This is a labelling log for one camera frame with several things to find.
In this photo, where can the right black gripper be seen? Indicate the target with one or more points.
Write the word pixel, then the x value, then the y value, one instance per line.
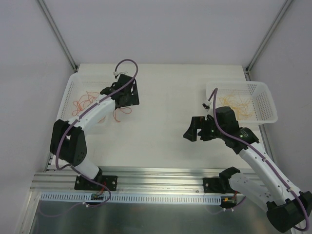
pixel 203 129

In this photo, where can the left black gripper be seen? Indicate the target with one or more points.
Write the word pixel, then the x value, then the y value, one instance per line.
pixel 133 91

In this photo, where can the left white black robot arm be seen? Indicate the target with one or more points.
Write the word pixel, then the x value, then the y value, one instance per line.
pixel 68 141

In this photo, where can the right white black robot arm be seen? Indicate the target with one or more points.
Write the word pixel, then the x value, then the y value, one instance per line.
pixel 283 202

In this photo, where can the left white plastic basket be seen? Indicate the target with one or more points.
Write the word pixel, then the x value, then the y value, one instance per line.
pixel 80 92

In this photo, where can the white plastic basket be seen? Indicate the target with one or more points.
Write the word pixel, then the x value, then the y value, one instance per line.
pixel 80 92
pixel 251 101

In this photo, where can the right white plastic basket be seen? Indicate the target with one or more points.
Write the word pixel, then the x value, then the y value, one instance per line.
pixel 251 101

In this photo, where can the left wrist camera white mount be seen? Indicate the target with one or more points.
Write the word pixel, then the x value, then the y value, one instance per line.
pixel 116 73

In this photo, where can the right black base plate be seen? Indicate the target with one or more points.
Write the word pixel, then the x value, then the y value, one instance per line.
pixel 218 185

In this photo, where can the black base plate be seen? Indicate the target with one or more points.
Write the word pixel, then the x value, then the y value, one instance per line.
pixel 83 184
pixel 218 185

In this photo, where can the white slotted cable duct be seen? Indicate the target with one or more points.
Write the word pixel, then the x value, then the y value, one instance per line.
pixel 132 198

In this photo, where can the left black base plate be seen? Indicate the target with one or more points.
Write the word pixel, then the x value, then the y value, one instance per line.
pixel 83 184

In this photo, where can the aluminium mounting rail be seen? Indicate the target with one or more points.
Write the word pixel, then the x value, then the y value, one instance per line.
pixel 132 180

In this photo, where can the left aluminium frame post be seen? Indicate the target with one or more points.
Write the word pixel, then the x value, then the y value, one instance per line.
pixel 53 26

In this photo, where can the aluminium frame post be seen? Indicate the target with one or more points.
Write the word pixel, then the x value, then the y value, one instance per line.
pixel 53 26
pixel 268 35

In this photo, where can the right aluminium frame post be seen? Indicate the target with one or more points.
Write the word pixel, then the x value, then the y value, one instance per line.
pixel 268 35

